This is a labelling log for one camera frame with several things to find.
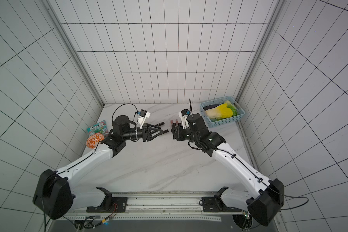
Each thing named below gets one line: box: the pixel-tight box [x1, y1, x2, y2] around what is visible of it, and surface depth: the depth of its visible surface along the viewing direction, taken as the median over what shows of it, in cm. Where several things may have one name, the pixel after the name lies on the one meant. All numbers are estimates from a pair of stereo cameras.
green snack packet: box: [87, 119, 109, 139], surface depth 103 cm
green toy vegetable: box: [224, 100, 239, 117], surface depth 109 cm
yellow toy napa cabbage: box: [204, 102, 233, 119], surface depth 106 cm
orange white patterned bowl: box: [86, 133, 105, 149], surface depth 97 cm
